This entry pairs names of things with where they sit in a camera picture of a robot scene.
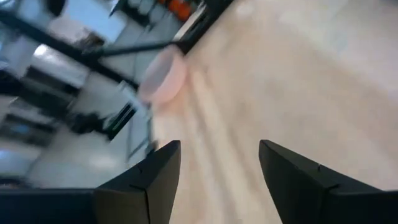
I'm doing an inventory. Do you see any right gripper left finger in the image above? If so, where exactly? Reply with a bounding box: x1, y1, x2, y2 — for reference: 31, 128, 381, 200
92, 139, 182, 224

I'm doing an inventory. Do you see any pink translucent bowl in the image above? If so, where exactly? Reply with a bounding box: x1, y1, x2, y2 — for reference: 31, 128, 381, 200
137, 45, 188, 106

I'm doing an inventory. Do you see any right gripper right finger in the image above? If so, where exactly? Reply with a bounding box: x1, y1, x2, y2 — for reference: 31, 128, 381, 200
258, 139, 340, 224

